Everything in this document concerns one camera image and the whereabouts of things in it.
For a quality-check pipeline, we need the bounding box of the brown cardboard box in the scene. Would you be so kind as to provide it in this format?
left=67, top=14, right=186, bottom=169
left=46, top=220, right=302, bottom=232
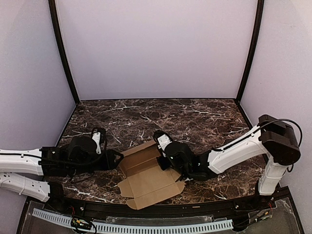
left=118, top=140, right=185, bottom=210

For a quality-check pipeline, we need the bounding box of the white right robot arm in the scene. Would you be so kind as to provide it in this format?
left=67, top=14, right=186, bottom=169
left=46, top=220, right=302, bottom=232
left=153, top=115, right=303, bottom=196

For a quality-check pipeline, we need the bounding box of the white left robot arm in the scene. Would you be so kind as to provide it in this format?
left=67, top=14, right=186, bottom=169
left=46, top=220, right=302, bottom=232
left=0, top=133, right=124, bottom=202

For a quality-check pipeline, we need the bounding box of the left green circuit board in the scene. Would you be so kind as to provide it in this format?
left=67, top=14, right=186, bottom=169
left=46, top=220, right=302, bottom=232
left=71, top=218, right=93, bottom=230

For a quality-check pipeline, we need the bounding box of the green circuit board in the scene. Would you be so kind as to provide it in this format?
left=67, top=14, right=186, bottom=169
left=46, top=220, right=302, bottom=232
left=71, top=218, right=93, bottom=230
left=249, top=210, right=273, bottom=222

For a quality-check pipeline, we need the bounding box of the right green circuit board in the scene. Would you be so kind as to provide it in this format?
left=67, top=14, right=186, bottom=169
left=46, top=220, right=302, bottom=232
left=249, top=210, right=273, bottom=222

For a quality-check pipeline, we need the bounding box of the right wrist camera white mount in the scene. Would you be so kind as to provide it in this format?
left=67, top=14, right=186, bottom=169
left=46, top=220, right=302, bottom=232
left=153, top=130, right=173, bottom=157

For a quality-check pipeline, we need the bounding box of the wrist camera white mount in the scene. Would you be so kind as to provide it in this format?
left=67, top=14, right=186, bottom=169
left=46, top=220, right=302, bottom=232
left=153, top=130, right=173, bottom=157
left=91, top=127, right=107, bottom=155

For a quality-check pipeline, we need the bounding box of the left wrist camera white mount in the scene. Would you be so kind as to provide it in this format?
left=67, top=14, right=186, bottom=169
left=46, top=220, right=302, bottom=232
left=91, top=127, right=107, bottom=155

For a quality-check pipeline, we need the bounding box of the white slotted cable duct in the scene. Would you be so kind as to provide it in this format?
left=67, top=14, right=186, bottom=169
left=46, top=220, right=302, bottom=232
left=32, top=208, right=233, bottom=234

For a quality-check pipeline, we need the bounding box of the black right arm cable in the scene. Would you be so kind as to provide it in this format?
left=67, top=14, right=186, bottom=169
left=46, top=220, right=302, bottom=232
left=253, top=118, right=303, bottom=173

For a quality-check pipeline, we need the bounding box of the black curved front rail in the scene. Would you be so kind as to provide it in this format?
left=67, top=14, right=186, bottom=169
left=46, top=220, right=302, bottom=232
left=19, top=187, right=302, bottom=234

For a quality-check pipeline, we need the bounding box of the black right corner post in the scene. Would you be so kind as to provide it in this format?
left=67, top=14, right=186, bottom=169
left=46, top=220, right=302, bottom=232
left=235, top=0, right=265, bottom=105

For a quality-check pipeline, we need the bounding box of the black corner post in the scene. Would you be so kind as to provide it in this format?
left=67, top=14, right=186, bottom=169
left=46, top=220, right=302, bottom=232
left=235, top=0, right=265, bottom=105
left=48, top=0, right=80, bottom=106

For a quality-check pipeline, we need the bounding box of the black left corner post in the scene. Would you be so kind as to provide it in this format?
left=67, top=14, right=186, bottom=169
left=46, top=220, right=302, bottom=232
left=48, top=0, right=80, bottom=106

